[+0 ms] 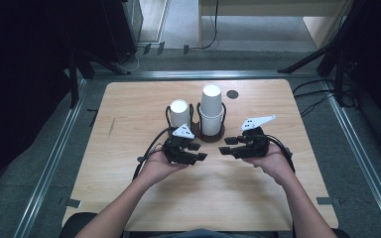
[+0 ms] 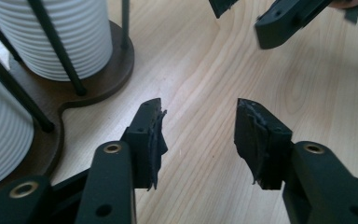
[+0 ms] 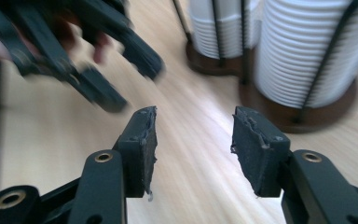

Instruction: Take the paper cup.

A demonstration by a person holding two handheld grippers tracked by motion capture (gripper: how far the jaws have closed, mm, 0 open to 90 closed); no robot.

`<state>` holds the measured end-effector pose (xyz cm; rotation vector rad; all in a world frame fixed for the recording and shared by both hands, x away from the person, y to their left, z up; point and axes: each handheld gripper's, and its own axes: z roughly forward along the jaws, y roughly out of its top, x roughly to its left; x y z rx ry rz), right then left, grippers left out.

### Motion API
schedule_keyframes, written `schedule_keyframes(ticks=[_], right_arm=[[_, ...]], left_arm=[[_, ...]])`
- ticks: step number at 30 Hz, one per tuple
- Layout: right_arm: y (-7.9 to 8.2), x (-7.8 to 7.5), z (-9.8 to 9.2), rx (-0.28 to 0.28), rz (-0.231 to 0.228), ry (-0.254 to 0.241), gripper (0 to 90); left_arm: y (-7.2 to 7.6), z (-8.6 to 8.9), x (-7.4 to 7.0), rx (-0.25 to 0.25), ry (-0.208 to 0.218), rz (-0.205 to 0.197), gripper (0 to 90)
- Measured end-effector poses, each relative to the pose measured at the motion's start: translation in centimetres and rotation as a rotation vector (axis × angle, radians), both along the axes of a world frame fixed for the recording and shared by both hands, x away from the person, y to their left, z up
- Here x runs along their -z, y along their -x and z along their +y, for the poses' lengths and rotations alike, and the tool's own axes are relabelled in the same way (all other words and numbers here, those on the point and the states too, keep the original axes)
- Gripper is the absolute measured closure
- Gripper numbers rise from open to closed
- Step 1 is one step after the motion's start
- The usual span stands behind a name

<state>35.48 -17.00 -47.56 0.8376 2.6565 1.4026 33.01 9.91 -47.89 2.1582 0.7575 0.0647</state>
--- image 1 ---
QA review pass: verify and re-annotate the left hand-held gripper cable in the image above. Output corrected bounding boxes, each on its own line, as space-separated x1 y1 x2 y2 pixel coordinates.
132 127 177 182

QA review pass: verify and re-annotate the black hanging cable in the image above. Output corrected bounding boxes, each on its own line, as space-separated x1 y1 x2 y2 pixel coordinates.
200 0 220 51

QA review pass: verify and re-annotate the metal frame rail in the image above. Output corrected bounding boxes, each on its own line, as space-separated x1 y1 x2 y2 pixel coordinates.
13 78 89 238
321 78 381 238

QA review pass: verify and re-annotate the black wire cup holder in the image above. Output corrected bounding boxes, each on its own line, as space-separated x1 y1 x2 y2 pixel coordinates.
164 101 228 144

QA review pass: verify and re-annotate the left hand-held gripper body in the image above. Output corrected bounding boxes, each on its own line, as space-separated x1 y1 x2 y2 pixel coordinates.
162 123 196 165

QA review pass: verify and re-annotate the dark curtain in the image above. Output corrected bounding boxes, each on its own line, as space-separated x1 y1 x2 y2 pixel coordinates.
0 0 104 227
341 0 381 158

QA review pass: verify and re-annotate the white floor cable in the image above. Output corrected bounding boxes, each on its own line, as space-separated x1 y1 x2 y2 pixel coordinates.
118 46 147 74

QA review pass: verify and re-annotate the tall stack of paper cups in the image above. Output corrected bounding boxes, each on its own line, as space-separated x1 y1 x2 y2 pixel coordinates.
198 83 225 137

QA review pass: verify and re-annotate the person's right hand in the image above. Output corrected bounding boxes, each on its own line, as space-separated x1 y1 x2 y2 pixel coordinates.
242 144 296 186

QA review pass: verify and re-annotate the black chair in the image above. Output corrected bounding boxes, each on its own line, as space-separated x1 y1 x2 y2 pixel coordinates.
58 211 99 238

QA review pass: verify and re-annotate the person's left hand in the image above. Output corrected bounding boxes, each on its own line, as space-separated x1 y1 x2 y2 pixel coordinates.
140 151 190 185

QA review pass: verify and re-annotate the black cabinet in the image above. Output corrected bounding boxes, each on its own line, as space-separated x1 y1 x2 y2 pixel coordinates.
99 0 144 64

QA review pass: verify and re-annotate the white paper cup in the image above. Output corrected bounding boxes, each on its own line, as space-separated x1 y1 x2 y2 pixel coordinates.
169 98 191 131

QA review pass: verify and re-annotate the black tripod stand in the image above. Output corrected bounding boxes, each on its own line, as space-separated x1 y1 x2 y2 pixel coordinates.
66 49 131 109
277 0 360 107

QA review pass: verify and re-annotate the black floor cable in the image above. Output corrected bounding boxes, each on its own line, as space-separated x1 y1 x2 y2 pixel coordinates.
293 89 335 99
292 77 335 95
299 93 333 118

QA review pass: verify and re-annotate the light wooden desk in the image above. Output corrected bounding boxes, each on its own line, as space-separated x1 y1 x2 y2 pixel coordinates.
197 0 354 51

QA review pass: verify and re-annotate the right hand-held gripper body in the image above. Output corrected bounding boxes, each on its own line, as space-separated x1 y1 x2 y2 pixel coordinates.
237 114 278 160

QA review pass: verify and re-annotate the right hand-held gripper cable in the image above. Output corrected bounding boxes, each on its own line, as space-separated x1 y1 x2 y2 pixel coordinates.
265 133 297 175

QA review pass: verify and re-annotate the hand-held gripper cable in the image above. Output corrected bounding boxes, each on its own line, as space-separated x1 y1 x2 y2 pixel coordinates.
265 133 297 175
132 127 177 182

